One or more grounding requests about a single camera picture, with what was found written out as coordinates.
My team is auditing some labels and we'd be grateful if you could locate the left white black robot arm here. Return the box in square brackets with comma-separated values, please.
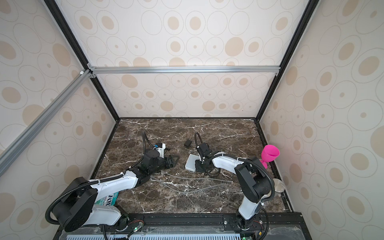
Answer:
[45, 133, 180, 232]

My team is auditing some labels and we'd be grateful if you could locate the left diagonal aluminium frame bar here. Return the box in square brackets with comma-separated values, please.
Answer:
[1, 70, 91, 175]

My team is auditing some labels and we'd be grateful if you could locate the small black adapter with cable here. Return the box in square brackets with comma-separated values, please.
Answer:
[184, 140, 192, 148]

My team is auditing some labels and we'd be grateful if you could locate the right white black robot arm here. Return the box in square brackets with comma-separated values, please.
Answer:
[195, 143, 275, 221]

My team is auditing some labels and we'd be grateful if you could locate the silver round metal lid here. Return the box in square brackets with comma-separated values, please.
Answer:
[273, 179, 286, 193]

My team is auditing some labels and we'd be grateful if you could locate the colourful snack packet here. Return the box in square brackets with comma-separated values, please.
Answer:
[95, 193, 119, 206]

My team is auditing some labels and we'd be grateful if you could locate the black front rail base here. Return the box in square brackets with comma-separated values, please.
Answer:
[54, 213, 311, 240]

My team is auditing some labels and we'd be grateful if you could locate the horizontal aluminium frame bar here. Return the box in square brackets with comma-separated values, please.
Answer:
[87, 66, 280, 76]

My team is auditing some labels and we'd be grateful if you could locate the white rectangular device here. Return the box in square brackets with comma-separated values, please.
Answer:
[185, 154, 200, 172]

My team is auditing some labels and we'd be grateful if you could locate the pink plastic goblet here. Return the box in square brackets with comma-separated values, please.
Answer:
[260, 145, 280, 169]

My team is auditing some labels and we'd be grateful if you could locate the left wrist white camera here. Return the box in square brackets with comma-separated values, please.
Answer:
[154, 143, 166, 158]

